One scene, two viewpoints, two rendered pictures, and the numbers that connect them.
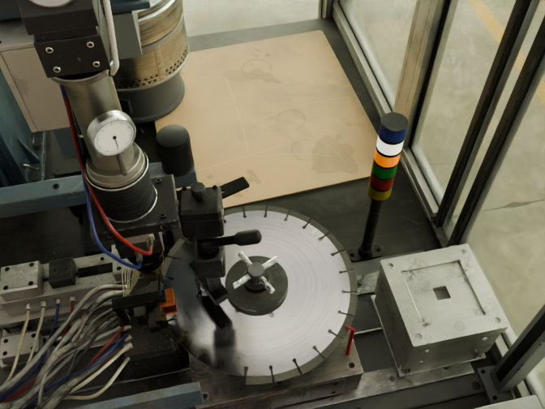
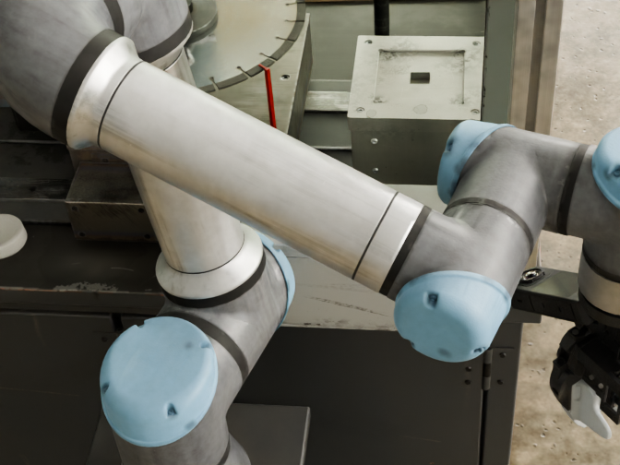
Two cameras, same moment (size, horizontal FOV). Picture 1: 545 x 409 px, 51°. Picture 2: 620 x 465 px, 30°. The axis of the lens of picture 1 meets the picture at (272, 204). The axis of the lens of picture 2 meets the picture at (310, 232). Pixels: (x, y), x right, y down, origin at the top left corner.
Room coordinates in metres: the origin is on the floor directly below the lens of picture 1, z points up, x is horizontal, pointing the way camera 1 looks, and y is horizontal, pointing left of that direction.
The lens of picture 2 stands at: (-0.70, -0.61, 1.85)
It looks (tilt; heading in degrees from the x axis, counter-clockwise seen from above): 45 degrees down; 22
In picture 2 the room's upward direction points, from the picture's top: 5 degrees counter-clockwise
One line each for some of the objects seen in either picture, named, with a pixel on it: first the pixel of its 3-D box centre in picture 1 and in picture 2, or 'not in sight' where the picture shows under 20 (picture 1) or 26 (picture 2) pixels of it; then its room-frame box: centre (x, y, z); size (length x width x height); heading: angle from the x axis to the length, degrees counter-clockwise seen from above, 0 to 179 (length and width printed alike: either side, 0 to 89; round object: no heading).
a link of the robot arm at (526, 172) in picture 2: not in sight; (506, 187); (-0.01, -0.51, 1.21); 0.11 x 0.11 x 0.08; 83
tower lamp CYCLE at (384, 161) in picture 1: (387, 153); not in sight; (0.69, -0.21, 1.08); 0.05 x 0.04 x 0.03; 12
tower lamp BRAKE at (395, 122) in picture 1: (392, 127); not in sight; (0.69, -0.21, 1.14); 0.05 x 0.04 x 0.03; 12
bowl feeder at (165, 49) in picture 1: (129, 44); not in sight; (1.22, 0.36, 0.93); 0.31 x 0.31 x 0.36
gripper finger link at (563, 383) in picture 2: not in sight; (574, 373); (-0.01, -0.59, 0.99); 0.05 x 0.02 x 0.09; 141
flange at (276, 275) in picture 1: (256, 281); (176, 9); (0.50, 0.03, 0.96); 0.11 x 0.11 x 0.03
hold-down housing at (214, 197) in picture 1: (205, 232); not in sight; (0.46, 0.10, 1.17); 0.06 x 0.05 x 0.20; 93
